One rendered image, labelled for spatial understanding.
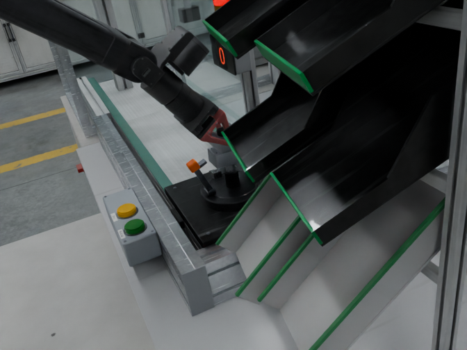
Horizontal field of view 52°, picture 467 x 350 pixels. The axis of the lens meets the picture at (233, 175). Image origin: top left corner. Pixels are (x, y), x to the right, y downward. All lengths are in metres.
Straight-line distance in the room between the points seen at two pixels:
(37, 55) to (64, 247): 5.06
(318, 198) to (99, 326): 0.55
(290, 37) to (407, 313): 0.54
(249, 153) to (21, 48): 5.56
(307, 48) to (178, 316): 0.58
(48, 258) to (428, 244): 0.86
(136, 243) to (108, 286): 0.12
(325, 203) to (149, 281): 0.55
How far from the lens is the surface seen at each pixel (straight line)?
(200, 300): 0.89
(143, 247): 0.97
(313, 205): 0.53
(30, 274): 1.15
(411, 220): 0.60
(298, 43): 0.50
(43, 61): 6.17
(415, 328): 0.87
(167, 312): 0.93
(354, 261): 0.63
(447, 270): 0.56
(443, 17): 0.46
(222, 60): 1.11
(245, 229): 0.79
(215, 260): 0.85
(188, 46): 0.84
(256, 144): 0.66
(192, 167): 0.93
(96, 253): 1.13
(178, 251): 0.89
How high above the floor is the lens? 1.50
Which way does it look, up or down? 29 degrees down
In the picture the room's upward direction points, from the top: 9 degrees counter-clockwise
